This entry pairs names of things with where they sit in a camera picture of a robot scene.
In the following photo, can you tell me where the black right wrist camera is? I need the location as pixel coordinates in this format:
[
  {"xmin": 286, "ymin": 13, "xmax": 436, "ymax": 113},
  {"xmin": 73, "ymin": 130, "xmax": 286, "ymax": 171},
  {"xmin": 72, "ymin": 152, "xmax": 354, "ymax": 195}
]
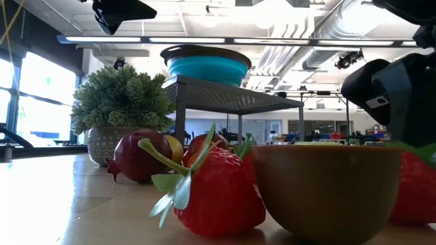
[{"xmin": 341, "ymin": 58, "xmax": 392, "ymax": 127}]

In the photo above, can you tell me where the black aluminium table frame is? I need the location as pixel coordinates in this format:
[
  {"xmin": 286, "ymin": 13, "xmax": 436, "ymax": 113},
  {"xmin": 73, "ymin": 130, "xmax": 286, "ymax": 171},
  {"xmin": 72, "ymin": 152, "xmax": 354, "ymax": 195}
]
[{"xmin": 0, "ymin": 126, "xmax": 34, "ymax": 161}]

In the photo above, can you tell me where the long ceiling light strip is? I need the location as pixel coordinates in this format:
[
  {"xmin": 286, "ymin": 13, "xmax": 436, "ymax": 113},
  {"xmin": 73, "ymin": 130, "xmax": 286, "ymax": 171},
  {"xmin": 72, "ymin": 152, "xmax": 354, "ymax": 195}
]
[{"xmin": 56, "ymin": 33, "xmax": 418, "ymax": 48}]

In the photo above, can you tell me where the black ceiling spotlight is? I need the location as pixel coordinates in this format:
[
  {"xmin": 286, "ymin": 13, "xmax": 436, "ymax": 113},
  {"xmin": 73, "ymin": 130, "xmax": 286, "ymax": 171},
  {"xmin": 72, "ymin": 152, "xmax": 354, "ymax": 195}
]
[{"xmin": 334, "ymin": 50, "xmax": 364, "ymax": 70}]

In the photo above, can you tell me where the red plastic strawberry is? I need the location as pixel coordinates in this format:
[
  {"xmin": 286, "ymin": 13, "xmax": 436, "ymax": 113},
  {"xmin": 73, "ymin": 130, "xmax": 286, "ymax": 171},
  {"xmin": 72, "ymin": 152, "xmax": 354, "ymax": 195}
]
[
  {"xmin": 232, "ymin": 133, "xmax": 257, "ymax": 184},
  {"xmin": 384, "ymin": 141, "xmax": 436, "ymax": 225},
  {"xmin": 138, "ymin": 122, "xmax": 266, "ymax": 238}
]

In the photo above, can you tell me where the halved lime with strawberries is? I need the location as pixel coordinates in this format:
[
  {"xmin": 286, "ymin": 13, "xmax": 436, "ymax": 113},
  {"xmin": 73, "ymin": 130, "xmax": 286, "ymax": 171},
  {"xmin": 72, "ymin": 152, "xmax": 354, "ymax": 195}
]
[{"xmin": 251, "ymin": 142, "xmax": 403, "ymax": 245}]

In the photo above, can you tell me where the green artificial succulent plant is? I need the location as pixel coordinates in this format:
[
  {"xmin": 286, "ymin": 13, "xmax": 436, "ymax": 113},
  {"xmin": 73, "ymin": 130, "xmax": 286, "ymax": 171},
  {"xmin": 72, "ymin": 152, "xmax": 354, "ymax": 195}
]
[{"xmin": 69, "ymin": 64, "xmax": 176, "ymax": 167}]

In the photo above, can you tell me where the blue collapsible colander bowl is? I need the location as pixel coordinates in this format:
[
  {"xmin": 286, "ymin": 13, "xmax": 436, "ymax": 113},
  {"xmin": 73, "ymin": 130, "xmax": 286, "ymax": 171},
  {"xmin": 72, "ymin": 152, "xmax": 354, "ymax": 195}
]
[{"xmin": 159, "ymin": 44, "xmax": 253, "ymax": 88}]

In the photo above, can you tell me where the grey perforated metal shelf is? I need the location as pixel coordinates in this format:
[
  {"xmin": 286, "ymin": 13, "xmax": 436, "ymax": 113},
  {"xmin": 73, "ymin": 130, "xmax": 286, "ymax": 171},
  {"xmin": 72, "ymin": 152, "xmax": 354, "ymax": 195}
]
[{"xmin": 161, "ymin": 74, "xmax": 306, "ymax": 144}]

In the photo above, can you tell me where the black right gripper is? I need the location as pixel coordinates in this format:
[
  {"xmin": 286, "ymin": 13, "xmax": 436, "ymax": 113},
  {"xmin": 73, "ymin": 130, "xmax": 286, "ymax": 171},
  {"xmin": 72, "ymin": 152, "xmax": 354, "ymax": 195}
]
[{"xmin": 371, "ymin": 52, "xmax": 436, "ymax": 148}]

